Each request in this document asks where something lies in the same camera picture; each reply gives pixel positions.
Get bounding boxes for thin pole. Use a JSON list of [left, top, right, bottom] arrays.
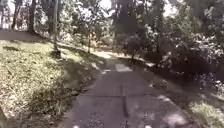
[[51, 0, 60, 54]]

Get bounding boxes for grey concrete slab path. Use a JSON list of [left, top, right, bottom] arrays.
[[57, 50, 201, 128]]

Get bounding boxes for dark green bushes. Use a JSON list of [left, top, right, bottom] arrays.
[[113, 19, 224, 88]]

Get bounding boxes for grass verge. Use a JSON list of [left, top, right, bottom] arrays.
[[131, 58, 224, 128]]

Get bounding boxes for wood of trees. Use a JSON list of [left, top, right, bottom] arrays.
[[0, 0, 224, 54]]

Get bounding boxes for grass slope with leaves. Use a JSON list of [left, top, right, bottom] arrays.
[[0, 30, 111, 128]]

